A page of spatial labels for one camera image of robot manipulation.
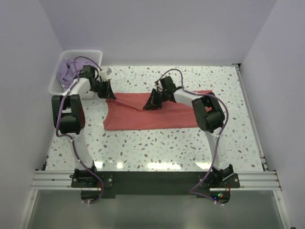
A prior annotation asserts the purple t-shirt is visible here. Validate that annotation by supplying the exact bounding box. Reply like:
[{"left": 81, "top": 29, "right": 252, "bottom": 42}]
[{"left": 56, "top": 58, "right": 83, "bottom": 91}]

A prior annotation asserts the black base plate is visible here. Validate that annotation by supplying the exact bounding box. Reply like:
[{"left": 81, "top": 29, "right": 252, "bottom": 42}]
[{"left": 70, "top": 171, "right": 240, "bottom": 203}]

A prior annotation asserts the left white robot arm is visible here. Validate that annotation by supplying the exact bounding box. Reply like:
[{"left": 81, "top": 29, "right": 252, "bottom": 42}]
[{"left": 51, "top": 65, "right": 116, "bottom": 187}]

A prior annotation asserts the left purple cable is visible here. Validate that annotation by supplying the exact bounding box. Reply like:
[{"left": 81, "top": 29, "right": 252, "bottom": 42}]
[{"left": 55, "top": 56, "right": 107, "bottom": 205}]

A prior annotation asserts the salmon red t-shirt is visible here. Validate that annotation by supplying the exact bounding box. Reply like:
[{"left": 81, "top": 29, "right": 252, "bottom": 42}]
[{"left": 103, "top": 93, "right": 198, "bottom": 131}]

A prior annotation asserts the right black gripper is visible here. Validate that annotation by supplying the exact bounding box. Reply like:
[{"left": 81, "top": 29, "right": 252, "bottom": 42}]
[{"left": 143, "top": 88, "right": 168, "bottom": 111}]

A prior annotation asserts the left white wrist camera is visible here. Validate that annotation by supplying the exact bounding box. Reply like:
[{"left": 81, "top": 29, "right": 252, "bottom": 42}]
[{"left": 99, "top": 68, "right": 112, "bottom": 81}]

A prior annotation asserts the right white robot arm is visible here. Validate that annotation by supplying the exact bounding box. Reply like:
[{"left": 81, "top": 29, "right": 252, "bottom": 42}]
[{"left": 143, "top": 76, "right": 234, "bottom": 187}]

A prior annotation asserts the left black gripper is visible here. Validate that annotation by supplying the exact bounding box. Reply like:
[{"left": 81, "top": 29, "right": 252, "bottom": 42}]
[{"left": 90, "top": 79, "right": 116, "bottom": 100}]

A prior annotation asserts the white plastic laundry basket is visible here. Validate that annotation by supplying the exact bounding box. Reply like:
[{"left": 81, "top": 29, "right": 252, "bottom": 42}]
[{"left": 49, "top": 49, "right": 102, "bottom": 95}]

